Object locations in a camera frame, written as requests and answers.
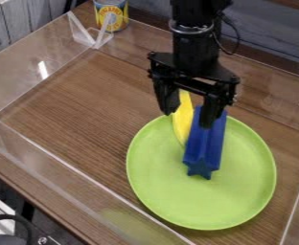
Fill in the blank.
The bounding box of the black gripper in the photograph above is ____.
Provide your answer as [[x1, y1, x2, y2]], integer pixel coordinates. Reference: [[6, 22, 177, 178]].
[[149, 19, 241, 128]]

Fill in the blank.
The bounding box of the blue star-shaped block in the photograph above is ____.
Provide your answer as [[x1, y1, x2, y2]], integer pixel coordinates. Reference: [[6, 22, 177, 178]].
[[183, 106, 228, 180]]

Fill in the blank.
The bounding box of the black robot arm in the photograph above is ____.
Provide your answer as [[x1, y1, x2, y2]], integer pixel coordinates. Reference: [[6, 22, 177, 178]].
[[149, 0, 241, 128]]

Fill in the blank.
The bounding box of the green round plate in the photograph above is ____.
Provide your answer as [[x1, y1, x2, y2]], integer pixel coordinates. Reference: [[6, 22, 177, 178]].
[[127, 116, 278, 231]]

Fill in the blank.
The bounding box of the yellow toy banana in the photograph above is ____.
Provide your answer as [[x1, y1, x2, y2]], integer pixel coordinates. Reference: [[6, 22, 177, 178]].
[[173, 90, 195, 145]]

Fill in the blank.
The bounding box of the yellow labelled tin can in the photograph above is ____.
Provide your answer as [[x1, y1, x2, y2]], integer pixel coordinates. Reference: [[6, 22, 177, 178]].
[[94, 0, 130, 33]]

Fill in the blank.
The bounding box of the clear acrylic enclosure wall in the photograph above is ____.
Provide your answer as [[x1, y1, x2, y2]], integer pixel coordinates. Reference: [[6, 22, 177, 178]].
[[0, 12, 299, 245]]

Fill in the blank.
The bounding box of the clear acrylic corner bracket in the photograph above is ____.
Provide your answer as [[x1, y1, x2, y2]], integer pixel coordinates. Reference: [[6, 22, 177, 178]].
[[68, 11, 114, 50]]

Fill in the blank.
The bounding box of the black cable lower left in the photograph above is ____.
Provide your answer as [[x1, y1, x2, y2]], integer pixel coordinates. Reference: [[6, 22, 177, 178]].
[[0, 214, 35, 245]]

